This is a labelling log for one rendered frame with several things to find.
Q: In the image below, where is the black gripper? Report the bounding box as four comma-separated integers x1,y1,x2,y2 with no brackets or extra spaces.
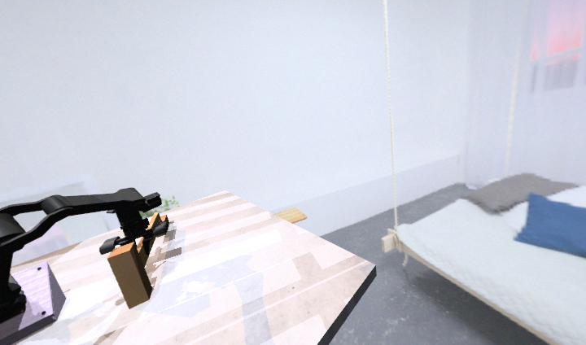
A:
99,216,168,255

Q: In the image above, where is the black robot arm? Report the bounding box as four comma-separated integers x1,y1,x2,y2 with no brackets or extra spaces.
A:
0,187,162,323

